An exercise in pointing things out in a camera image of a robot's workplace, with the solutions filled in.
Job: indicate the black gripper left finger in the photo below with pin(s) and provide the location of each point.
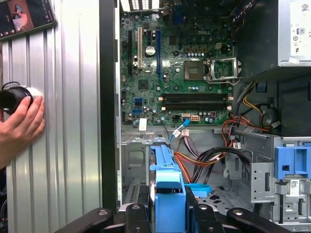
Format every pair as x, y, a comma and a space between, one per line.
136, 218

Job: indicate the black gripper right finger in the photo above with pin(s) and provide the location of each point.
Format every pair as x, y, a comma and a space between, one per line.
206, 218

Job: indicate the hard disk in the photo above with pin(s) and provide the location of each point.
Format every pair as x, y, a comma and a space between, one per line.
167, 208

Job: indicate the small round black tool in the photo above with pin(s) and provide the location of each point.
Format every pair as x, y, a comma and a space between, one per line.
12, 99

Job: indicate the metal disk bay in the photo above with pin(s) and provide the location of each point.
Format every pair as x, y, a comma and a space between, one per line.
133, 165

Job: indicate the person's hand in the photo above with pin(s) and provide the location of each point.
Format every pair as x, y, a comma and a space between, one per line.
22, 128

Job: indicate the grey metal drive cage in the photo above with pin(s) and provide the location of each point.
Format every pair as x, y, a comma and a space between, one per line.
260, 174

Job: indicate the blue plastic drive latch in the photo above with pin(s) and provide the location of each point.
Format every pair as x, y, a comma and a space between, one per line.
284, 157

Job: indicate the black RAM slot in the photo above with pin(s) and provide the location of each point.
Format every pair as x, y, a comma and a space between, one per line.
194, 108
194, 99
194, 95
194, 104

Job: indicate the black open PC case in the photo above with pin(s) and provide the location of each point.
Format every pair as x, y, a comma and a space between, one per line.
107, 97

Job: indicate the metal socket cover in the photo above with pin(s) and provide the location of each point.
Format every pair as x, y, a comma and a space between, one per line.
212, 70

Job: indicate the CPU socket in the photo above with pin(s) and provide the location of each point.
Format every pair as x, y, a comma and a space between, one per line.
193, 70

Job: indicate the green motherboard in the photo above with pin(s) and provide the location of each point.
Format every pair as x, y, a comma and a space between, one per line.
170, 72

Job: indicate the black expansion slot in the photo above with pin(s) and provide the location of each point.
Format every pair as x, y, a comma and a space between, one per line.
130, 53

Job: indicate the blue expansion slot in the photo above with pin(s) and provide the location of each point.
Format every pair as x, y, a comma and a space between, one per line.
159, 53

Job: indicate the silver coin battery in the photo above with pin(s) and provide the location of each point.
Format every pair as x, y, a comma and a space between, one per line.
150, 51

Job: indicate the white expansion slot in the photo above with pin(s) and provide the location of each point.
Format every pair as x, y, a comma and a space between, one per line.
140, 48

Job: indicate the grey power supply unit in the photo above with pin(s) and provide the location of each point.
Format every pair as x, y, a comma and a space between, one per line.
284, 36

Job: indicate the black tablet with lit screen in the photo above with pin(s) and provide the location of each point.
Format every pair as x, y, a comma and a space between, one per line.
24, 14

